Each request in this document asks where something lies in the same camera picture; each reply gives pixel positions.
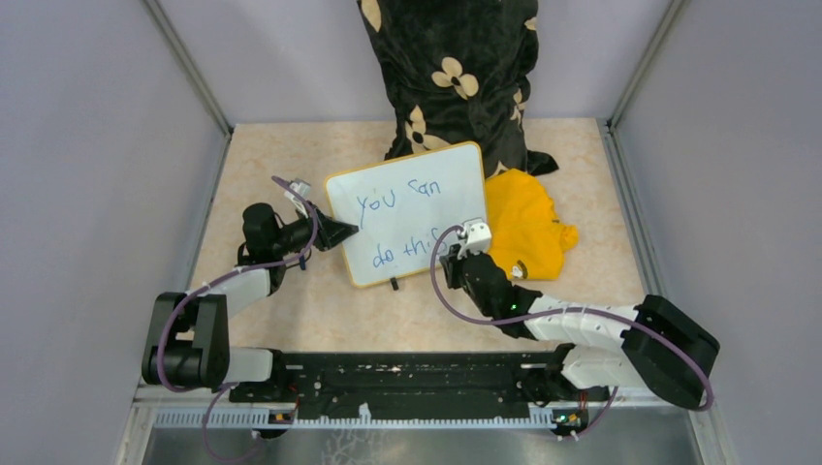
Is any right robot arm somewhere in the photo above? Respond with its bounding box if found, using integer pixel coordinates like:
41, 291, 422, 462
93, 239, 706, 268
437, 249, 720, 412

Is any black floral blanket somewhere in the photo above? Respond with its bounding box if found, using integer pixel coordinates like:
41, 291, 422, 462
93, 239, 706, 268
357, 0, 558, 177

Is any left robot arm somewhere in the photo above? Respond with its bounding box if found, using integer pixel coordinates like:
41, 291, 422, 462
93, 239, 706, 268
142, 203, 359, 401

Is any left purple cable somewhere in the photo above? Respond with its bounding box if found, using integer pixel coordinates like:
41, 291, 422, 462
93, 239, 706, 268
157, 175, 321, 465

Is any yellow t-shirt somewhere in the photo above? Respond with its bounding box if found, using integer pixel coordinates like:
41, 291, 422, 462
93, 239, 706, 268
485, 170, 579, 281

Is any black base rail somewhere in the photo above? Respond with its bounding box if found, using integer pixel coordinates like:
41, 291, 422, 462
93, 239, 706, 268
229, 347, 611, 426

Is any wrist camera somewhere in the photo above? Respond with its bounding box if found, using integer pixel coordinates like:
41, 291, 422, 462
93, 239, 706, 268
458, 218, 491, 260
285, 178, 311, 218

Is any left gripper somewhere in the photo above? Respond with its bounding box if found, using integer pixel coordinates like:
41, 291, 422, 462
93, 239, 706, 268
272, 200, 358, 257

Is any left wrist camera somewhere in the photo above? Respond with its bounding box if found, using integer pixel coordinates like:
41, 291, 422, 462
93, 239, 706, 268
285, 178, 311, 218

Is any yellow-framed whiteboard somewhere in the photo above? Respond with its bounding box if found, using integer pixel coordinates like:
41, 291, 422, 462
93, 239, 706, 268
324, 141, 487, 288

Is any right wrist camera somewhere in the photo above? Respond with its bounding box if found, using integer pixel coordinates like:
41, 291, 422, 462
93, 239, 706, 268
458, 218, 491, 260

